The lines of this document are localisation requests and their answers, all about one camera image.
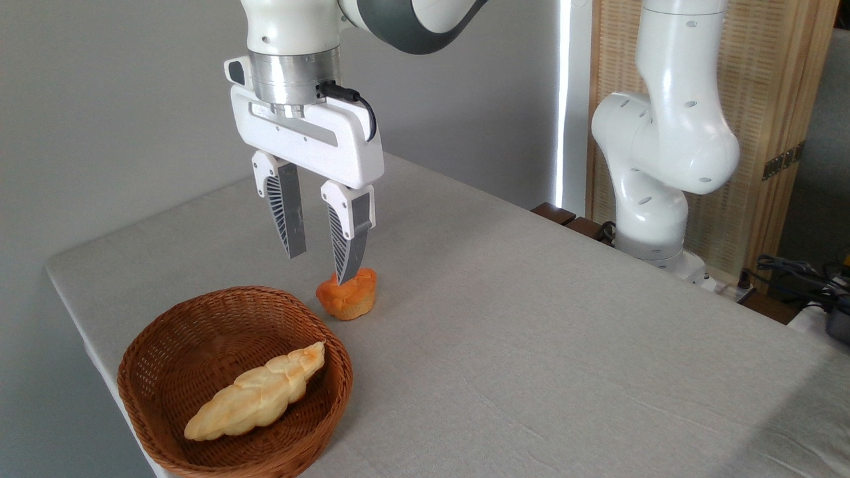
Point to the dark brown wooden block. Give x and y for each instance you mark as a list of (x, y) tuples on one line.
[(588, 229), (553, 213)]

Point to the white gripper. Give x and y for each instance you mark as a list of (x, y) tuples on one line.
[(312, 139)]

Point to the grey tablecloth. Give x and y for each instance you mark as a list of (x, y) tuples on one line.
[(531, 345)]

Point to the wooden folding screen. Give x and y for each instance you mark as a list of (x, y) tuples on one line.
[(770, 79)]

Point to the brown wicker basket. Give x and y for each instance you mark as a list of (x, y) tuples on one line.
[(199, 325)]

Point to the black screen hinge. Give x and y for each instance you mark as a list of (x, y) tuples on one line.
[(783, 160)]

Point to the orange muffin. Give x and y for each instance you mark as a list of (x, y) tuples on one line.
[(348, 302)]

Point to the long braided bread loaf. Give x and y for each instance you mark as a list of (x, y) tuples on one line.
[(259, 395)]

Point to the white power strip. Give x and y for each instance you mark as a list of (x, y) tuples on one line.
[(730, 291)]

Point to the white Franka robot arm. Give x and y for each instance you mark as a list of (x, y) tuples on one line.
[(667, 133)]

